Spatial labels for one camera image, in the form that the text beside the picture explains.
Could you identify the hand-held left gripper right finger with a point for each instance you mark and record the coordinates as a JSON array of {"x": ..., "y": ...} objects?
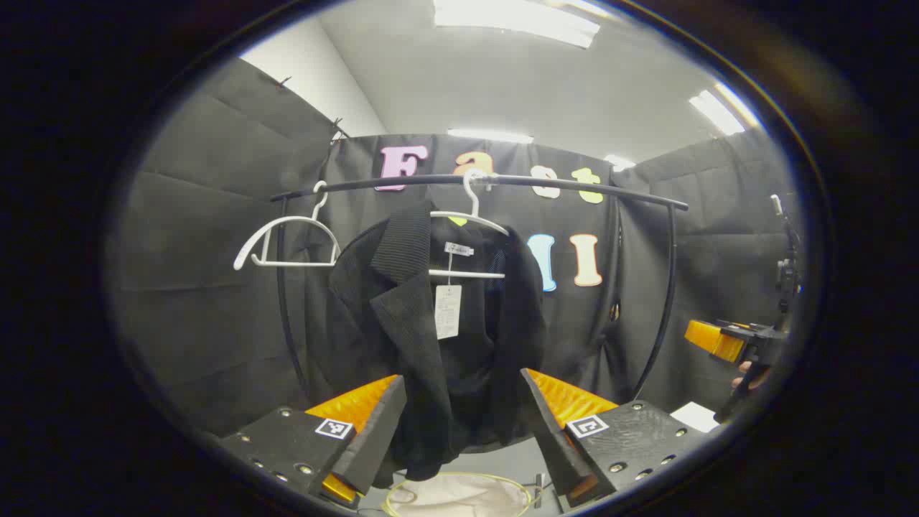
[{"x": 556, "y": 445}]

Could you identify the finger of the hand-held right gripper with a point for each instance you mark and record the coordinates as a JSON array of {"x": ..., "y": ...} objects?
[{"x": 711, "y": 337}]

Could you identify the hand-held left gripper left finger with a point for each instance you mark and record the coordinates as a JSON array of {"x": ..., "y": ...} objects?
[{"x": 377, "y": 438}]

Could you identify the white laundry hamper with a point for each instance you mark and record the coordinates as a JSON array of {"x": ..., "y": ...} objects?
[{"x": 459, "y": 499}]

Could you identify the black knit jacket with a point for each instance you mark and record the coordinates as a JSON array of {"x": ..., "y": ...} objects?
[{"x": 402, "y": 323}]

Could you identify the black clothes rack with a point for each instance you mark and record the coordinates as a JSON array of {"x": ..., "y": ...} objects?
[{"x": 632, "y": 195}]

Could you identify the white clothes hanger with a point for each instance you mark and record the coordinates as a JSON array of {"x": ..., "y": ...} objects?
[
  {"x": 473, "y": 205},
  {"x": 301, "y": 264}
]

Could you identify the white sheet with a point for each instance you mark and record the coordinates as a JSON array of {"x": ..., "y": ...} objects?
[{"x": 695, "y": 416}]

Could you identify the ceiling light strip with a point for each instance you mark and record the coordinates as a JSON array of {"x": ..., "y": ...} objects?
[
  {"x": 617, "y": 162},
  {"x": 718, "y": 111},
  {"x": 490, "y": 136}
]

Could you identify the black backdrop cloth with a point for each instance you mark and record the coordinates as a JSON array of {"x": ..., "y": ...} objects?
[{"x": 215, "y": 287}]

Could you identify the large ceiling light panel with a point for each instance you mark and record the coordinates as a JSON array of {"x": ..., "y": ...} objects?
[{"x": 517, "y": 21}]

